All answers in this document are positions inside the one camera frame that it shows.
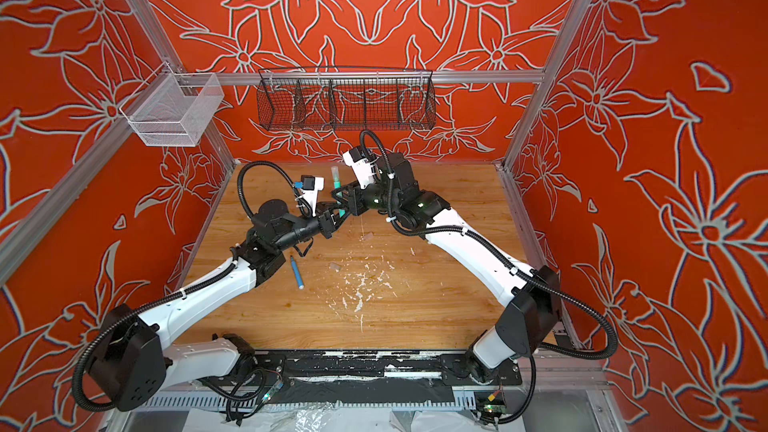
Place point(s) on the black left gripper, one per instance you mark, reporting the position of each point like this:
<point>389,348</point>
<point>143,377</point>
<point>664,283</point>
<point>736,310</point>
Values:
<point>326,222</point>

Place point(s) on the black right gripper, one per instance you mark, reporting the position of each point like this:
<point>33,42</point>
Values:
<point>353,195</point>

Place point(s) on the dark green pen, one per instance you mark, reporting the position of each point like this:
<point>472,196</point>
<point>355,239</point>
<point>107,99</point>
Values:
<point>336,185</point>

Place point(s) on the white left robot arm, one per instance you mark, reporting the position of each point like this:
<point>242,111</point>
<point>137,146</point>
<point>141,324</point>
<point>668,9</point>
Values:
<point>133,355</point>

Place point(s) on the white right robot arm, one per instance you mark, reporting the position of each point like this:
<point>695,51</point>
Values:
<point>528,295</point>

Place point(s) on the blue pen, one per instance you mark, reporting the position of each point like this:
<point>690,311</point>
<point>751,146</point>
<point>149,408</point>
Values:
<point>297,273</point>

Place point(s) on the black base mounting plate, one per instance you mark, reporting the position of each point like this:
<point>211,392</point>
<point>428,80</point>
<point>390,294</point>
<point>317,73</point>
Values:
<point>439,367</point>

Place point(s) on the clear plastic bin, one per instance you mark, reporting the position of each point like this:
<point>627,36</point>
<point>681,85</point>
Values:
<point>172,113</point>

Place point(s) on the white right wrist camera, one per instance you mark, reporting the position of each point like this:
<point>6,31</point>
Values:
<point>363,169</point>

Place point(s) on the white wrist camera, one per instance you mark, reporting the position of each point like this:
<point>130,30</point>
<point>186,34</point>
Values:
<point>307,191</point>
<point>363,169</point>

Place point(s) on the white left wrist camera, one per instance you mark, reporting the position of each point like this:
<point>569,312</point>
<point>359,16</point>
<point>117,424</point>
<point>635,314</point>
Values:
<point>307,191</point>

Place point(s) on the black wire basket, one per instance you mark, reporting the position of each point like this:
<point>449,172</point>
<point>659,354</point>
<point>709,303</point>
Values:
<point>346,99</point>

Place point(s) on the aluminium frame rails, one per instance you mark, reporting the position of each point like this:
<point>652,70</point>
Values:
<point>117,217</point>

